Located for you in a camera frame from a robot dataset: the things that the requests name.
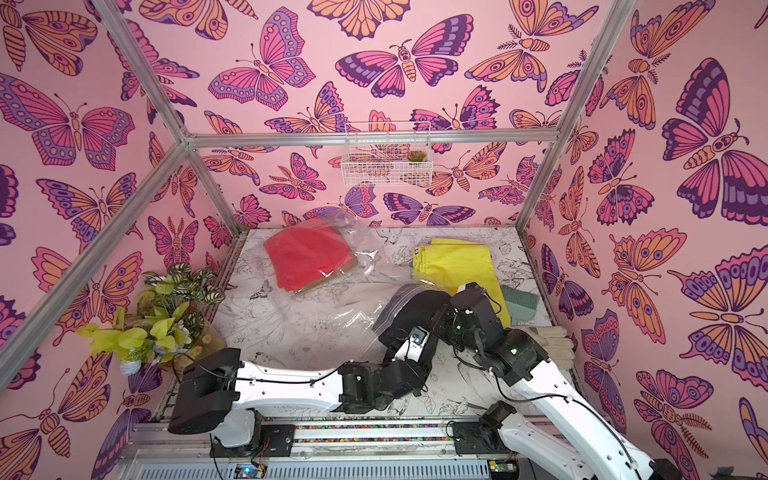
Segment yellow garment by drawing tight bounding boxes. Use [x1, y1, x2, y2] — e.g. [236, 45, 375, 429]
[412, 238, 511, 327]

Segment clear plastic vacuum bag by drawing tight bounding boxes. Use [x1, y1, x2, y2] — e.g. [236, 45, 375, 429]
[225, 211, 445, 370]

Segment red garment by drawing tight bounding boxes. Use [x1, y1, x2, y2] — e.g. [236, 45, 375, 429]
[264, 218, 357, 292]

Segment dark grey garment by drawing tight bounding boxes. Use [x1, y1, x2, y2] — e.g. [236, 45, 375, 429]
[373, 284, 450, 363]

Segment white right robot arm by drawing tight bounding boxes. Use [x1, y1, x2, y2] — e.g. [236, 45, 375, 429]
[430, 283, 682, 479]

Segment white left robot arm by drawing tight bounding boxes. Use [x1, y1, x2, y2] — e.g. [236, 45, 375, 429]
[167, 348, 429, 449]

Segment beige work glove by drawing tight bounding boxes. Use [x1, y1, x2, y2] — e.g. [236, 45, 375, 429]
[518, 326, 575, 371]

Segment brown folded garment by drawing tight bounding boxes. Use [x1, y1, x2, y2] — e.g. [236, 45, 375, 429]
[293, 259, 359, 294]

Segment small green succulent plant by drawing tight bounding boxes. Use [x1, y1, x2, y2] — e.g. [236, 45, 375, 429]
[407, 150, 428, 163]

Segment green leafy potted plant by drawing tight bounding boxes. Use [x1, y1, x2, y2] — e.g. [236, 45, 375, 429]
[77, 262, 226, 376]

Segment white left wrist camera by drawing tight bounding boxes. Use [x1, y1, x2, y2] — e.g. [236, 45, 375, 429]
[403, 327, 430, 362]

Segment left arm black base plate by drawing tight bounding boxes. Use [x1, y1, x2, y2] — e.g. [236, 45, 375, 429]
[209, 424, 296, 459]

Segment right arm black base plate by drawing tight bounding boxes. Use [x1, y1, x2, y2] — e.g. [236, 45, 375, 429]
[446, 421, 511, 455]

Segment white wire wall basket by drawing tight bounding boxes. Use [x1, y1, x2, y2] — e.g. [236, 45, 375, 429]
[339, 120, 434, 187]

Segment aluminium mounting rail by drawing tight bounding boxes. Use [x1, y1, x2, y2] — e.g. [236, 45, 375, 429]
[114, 418, 557, 479]

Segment aluminium frame bars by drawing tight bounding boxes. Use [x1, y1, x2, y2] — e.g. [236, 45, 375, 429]
[1, 1, 635, 387]

